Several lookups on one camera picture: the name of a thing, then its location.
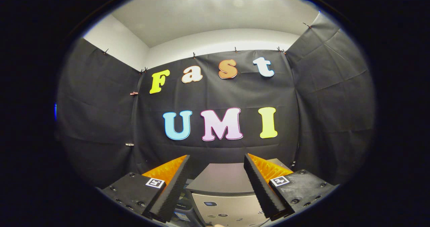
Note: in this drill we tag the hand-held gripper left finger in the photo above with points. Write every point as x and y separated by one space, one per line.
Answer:
173 190

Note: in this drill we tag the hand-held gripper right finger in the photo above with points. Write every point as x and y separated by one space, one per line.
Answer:
260 190

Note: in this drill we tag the silver washing machine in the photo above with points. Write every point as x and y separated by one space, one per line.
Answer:
228 210

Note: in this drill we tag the black backdrop cloth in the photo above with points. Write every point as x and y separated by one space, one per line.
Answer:
218 92

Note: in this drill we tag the row of black clips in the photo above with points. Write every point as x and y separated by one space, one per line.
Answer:
194 55

